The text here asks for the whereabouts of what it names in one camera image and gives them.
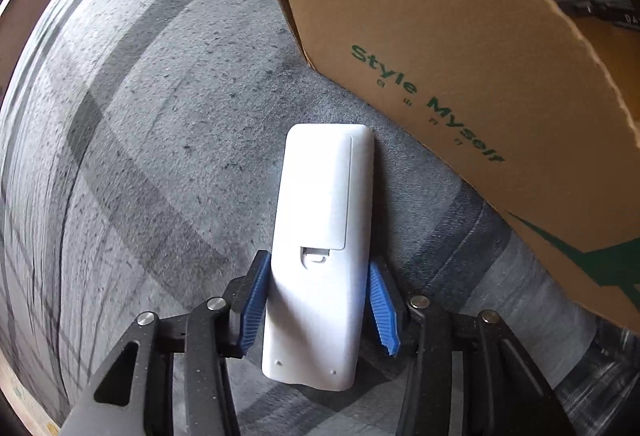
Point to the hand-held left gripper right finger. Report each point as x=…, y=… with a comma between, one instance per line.
x=382, y=316

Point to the white remote control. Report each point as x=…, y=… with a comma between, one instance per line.
x=315, y=196

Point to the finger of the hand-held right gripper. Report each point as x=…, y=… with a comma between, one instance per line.
x=595, y=8

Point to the grey plaid bed sheet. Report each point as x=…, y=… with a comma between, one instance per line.
x=150, y=140

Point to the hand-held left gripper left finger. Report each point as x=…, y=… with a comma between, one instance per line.
x=252, y=311

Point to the brown cardboard box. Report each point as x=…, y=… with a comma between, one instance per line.
x=450, y=40

